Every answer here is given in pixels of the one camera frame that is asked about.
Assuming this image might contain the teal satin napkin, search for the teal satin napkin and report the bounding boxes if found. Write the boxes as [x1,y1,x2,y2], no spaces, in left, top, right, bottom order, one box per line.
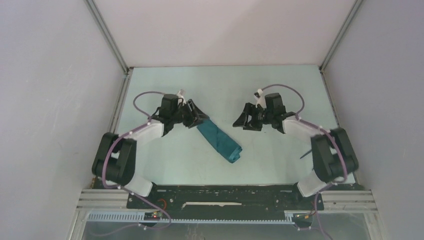
[196,119,243,164]

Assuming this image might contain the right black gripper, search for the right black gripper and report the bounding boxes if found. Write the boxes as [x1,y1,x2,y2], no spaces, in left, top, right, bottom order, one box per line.
[232,102,273,132]

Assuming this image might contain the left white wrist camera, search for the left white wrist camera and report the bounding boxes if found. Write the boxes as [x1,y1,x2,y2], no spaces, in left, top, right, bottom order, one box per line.
[176,89,185,100]

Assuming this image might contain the blue plastic fork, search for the blue plastic fork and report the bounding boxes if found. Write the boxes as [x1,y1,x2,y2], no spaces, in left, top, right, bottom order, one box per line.
[299,149,312,159]

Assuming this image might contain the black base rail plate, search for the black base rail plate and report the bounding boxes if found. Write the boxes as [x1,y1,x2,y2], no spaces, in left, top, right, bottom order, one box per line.
[146,184,324,222]

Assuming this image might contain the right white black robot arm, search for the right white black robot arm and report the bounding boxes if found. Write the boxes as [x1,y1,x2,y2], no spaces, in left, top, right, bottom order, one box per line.
[232,90,359,209]

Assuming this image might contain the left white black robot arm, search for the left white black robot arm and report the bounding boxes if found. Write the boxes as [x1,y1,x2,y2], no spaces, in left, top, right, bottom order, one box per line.
[91,93,209,208]

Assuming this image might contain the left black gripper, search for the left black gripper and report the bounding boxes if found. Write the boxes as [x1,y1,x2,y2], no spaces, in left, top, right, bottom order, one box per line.
[171,99,209,129]

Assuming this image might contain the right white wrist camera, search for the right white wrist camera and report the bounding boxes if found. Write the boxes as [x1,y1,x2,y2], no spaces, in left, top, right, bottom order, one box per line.
[253,88,267,109]

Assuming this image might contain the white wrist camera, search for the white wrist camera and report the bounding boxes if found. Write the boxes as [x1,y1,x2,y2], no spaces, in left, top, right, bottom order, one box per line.
[176,89,185,100]
[253,88,267,109]

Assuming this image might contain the grey slotted cable duct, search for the grey slotted cable duct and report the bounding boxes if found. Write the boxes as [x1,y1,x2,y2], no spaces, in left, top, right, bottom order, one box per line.
[86,211,297,225]

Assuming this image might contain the small black circuit board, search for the small black circuit board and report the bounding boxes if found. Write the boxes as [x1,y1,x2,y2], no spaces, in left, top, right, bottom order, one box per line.
[143,212,162,221]

